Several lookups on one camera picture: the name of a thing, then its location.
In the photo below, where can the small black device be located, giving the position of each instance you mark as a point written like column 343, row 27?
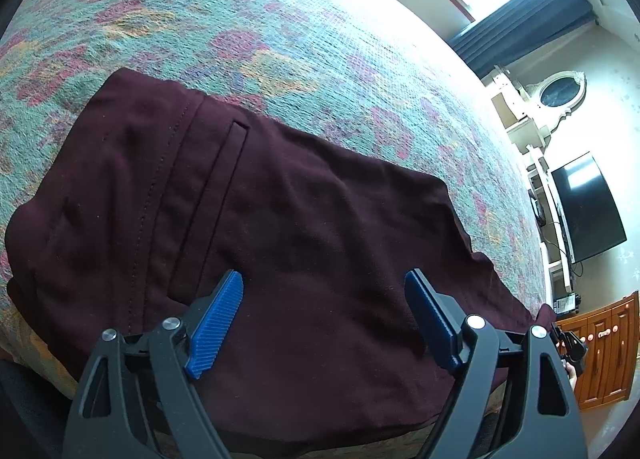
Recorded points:
column 566, row 304

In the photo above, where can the oval vanity mirror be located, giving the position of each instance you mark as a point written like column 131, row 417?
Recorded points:
column 562, row 91

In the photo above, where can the white television stand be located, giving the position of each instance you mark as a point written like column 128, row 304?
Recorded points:
column 561, row 271

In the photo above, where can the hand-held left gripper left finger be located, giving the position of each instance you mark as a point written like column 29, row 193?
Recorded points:
column 216, row 326

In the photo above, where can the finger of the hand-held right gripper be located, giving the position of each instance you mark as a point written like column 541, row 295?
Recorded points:
column 574, row 346

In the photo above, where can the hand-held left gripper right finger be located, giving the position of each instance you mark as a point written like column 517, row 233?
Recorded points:
column 434, row 324

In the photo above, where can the white dressing table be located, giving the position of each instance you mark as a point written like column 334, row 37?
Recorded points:
column 520, row 131

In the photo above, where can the black television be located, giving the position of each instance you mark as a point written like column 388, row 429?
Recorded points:
column 587, row 209

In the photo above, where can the maroon pants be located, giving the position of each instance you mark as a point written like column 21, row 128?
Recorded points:
column 310, row 209

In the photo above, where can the floral woven bedspread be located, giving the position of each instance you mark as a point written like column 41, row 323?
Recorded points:
column 250, row 14

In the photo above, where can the wooden cabinet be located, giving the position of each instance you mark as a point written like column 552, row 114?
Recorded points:
column 610, row 354

